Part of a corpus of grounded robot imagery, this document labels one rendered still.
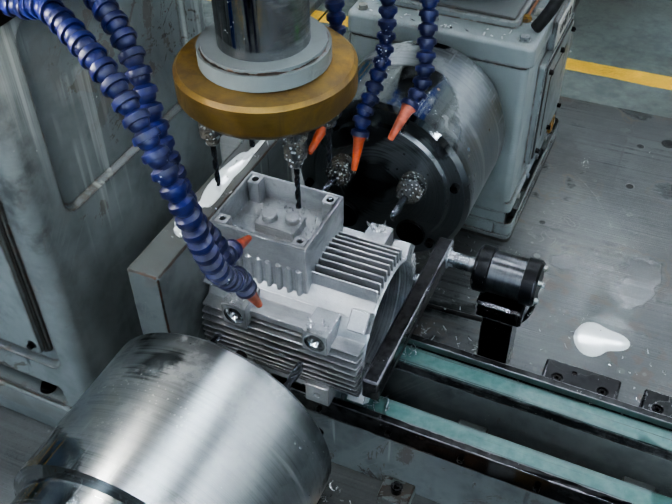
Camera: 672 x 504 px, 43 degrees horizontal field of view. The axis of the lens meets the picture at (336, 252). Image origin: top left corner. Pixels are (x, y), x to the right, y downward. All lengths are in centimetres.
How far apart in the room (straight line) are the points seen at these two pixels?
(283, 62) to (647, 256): 85
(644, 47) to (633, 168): 212
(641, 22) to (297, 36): 321
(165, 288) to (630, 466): 59
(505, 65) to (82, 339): 69
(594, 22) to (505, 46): 265
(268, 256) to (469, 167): 32
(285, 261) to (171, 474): 30
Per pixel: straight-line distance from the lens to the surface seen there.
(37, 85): 88
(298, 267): 93
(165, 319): 94
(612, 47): 373
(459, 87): 117
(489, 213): 142
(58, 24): 71
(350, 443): 109
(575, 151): 168
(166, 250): 93
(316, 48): 82
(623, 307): 139
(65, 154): 94
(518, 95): 128
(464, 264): 108
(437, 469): 106
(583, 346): 131
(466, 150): 112
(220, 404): 76
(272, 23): 79
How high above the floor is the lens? 176
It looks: 43 degrees down
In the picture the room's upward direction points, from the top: 1 degrees counter-clockwise
